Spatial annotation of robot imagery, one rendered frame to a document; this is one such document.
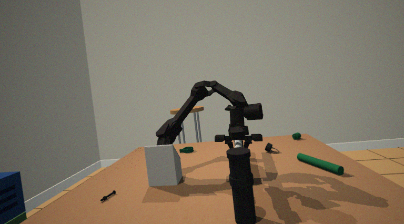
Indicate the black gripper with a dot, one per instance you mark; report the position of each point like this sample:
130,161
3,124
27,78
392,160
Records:
248,139

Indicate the light grey cylindrical pipe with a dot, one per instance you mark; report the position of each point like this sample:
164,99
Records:
238,143

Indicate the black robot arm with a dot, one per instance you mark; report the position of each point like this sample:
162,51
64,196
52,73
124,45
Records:
168,132

